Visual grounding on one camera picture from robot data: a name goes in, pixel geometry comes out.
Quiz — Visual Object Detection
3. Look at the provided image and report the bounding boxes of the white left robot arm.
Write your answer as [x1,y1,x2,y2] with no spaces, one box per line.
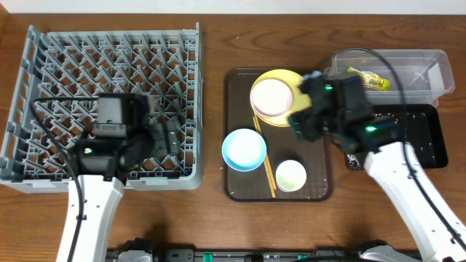
[57,120,179,261]

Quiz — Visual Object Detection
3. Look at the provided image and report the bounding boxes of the yellow plate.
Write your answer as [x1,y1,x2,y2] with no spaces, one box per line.
[250,69,312,127]

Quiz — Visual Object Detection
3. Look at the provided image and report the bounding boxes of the pink bowl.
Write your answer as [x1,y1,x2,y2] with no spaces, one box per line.
[250,79,293,117]

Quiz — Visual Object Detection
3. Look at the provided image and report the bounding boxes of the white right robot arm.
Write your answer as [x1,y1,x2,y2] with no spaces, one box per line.
[288,71,465,261]

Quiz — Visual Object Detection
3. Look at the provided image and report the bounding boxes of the black waste tray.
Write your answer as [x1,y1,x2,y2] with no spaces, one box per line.
[344,103,449,171]

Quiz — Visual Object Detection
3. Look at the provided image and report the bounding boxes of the blue bowl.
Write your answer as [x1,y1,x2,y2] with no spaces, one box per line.
[221,129,267,172]

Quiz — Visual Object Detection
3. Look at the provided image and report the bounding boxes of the green orange snack wrapper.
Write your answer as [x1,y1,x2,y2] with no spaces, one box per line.
[347,67,391,91]

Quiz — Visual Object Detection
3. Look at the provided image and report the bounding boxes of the wooden chopstick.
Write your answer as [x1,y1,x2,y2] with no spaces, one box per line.
[254,114,277,191]
[253,116,277,199]

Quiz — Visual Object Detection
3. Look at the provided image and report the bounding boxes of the dark brown serving tray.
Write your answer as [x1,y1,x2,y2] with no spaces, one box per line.
[223,68,333,202]

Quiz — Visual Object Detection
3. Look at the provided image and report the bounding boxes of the grey dishwasher rack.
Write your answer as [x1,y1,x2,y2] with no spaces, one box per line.
[1,27,203,194]

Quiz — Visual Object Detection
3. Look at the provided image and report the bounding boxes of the clear plastic bin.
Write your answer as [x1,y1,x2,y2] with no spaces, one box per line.
[324,49,455,106]

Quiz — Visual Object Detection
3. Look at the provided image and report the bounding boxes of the cooked rice leftovers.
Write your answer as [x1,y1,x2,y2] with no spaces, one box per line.
[347,154,361,170]

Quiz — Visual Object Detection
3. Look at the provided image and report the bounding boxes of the small pale green bowl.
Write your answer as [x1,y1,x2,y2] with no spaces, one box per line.
[275,160,307,192]

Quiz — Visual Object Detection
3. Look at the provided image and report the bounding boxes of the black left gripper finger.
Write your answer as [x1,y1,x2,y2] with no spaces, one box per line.
[164,120,181,155]
[151,123,168,157]

